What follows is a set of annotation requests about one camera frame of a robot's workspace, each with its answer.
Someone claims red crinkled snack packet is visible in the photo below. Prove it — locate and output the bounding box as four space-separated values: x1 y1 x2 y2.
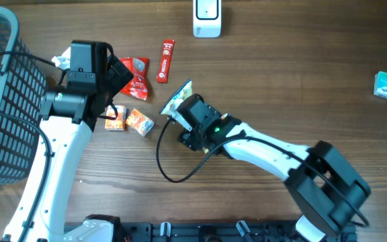
120 57 149 100

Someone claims yellow snack bag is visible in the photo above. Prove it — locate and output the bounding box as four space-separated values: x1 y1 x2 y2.
159 79 193 115

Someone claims orange juice carton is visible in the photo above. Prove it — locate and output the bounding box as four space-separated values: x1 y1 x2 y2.
105 105 126 131

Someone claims small orange snack packet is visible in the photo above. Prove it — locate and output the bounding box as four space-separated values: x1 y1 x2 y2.
126 108 155 136

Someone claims red coffee stick sachet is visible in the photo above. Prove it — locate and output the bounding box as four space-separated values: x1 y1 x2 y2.
156 39 175 83

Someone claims teal white small box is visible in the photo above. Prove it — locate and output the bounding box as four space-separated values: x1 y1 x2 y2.
373 71 387 99

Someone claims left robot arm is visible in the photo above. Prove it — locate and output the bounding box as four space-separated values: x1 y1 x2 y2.
0 40 133 241

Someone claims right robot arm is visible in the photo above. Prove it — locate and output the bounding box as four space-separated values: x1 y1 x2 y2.
171 94 371 241

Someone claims white barcode scanner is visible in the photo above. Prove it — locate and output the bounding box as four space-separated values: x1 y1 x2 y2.
193 0 222 38

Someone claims grey plastic shopping basket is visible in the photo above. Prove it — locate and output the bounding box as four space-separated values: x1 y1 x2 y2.
0 7 47 184

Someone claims left black cable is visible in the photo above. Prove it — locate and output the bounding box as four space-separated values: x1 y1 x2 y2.
0 43 119 242

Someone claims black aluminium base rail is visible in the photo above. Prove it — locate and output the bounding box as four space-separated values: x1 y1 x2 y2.
122 220 303 242

